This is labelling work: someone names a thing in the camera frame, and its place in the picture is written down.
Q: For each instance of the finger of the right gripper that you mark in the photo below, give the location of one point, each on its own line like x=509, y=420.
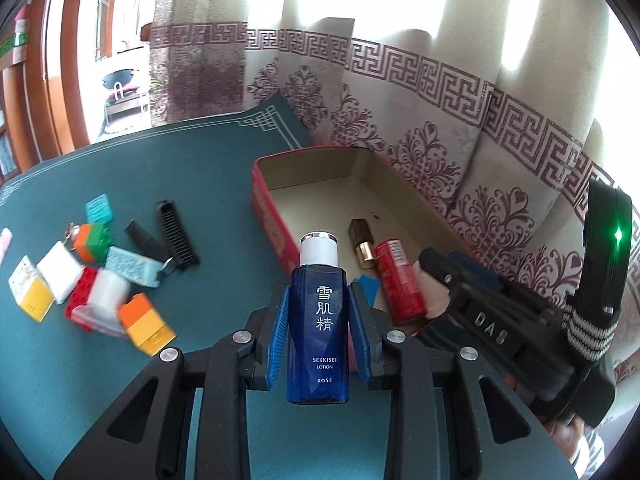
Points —
x=475, y=271

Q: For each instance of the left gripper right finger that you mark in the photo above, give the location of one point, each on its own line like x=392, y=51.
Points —
x=452, y=416

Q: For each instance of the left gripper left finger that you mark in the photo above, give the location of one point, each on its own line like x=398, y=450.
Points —
x=187, y=399

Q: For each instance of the white round plastic lid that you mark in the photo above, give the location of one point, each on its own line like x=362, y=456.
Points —
x=435, y=294

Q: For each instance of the red cylindrical bottle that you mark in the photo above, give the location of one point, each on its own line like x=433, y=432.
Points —
x=404, y=299

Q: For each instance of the orange yellow toy brick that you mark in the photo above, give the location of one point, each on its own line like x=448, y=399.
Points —
x=144, y=326

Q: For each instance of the blue toy brick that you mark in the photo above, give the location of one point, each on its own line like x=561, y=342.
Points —
x=369, y=287

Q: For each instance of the gold black lipstick tube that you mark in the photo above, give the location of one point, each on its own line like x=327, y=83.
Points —
x=362, y=241

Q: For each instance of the red long toy brick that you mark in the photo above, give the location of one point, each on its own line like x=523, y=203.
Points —
x=80, y=295

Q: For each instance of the light blue printed box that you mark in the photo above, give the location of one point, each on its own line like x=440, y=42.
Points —
x=137, y=269

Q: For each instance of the black comb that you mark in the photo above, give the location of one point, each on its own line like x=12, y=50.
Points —
x=176, y=239

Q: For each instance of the dark blue lotion bottle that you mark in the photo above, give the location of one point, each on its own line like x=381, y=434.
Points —
x=318, y=370

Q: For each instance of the yellow white medicine box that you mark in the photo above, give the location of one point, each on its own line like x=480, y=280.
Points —
x=30, y=290

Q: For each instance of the white tissue pack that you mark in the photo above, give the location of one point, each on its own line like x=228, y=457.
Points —
x=61, y=271

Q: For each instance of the pink white roll pack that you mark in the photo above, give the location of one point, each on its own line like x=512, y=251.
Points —
x=5, y=241

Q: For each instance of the person's right hand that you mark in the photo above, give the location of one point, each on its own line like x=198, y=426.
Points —
x=570, y=438

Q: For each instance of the teal table mat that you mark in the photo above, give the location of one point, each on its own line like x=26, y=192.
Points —
x=201, y=220

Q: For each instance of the patterned curtain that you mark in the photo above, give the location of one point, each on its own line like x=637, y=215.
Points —
x=491, y=110

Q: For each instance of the black cylindrical tube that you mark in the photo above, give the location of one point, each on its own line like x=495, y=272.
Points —
x=146, y=244

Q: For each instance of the red pink tin box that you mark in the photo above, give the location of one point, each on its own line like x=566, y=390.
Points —
x=324, y=189

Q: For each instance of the orange green toy brick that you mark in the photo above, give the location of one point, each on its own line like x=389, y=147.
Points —
x=92, y=241

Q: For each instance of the metal keyring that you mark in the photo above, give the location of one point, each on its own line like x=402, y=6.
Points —
x=70, y=235

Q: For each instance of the teal dental floss box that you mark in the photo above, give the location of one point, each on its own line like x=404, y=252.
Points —
x=99, y=210

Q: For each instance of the black wok on stand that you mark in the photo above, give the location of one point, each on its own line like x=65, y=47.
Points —
x=118, y=84

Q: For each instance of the wooden door frame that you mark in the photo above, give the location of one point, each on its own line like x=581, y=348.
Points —
x=50, y=86

